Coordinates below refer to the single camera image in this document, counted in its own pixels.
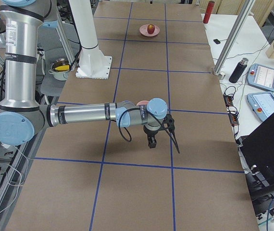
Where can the black laptop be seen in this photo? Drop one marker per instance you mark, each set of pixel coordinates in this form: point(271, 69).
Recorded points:
point(258, 151)

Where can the orange black power strip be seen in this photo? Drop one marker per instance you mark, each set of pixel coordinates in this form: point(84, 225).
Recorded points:
point(232, 111)

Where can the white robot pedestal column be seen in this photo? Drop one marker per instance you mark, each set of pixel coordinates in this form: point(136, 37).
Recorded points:
point(92, 62)

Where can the red bottle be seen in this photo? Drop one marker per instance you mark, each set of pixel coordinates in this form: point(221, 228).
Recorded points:
point(208, 11)

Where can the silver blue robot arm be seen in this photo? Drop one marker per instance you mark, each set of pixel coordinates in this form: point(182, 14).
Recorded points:
point(21, 116)

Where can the small black square device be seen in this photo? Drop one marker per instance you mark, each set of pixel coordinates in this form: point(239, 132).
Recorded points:
point(216, 41)

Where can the black thermos bottle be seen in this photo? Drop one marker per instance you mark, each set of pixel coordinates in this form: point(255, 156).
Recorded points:
point(238, 71)

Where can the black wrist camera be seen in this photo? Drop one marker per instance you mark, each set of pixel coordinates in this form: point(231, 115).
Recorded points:
point(169, 121)

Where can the red apple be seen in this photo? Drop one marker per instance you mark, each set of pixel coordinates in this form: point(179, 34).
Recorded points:
point(150, 29)

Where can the steel pot with corn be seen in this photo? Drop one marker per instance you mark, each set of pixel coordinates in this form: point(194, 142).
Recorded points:
point(60, 69)

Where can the teach pendant tablet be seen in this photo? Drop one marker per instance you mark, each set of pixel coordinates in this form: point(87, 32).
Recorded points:
point(262, 104)
point(261, 77)

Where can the near teach pendant tablet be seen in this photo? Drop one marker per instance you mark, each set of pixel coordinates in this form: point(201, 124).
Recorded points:
point(262, 104)

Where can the far teach pendant tablet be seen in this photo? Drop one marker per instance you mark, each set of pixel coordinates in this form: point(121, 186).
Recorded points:
point(261, 77)

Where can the pink bowl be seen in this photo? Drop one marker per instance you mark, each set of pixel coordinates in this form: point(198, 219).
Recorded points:
point(143, 102)

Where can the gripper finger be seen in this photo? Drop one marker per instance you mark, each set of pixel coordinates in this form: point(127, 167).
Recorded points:
point(149, 143)
point(153, 143)

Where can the aluminium frame post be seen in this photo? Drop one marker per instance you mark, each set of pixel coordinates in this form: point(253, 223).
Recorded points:
point(239, 22)

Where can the pink plate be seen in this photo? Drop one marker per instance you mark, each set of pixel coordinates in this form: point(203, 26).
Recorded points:
point(143, 31)

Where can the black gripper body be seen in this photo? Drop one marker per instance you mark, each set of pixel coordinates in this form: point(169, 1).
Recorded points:
point(150, 133)

